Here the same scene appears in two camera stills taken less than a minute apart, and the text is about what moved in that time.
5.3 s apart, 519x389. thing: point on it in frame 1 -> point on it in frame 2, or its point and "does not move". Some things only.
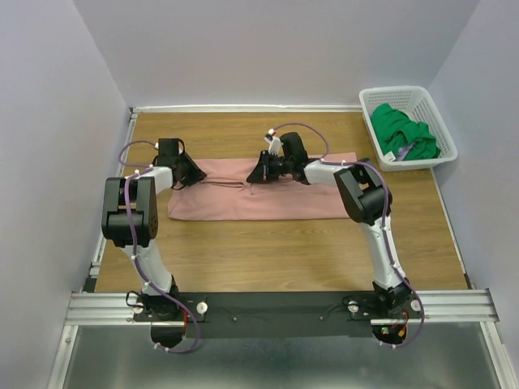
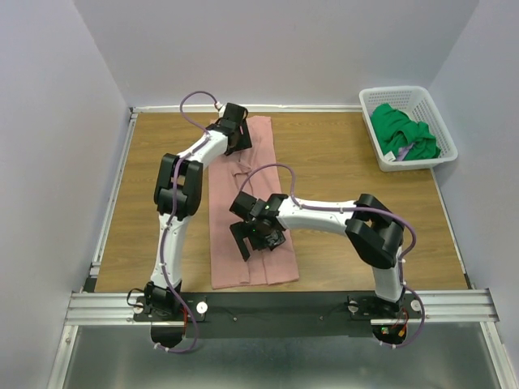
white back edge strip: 134,110 does not move
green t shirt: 395,130 does not move
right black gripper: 262,173 -> 275,239
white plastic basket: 413,102 does not move
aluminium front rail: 464,307 does not move
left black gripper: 195,173 -> 244,142
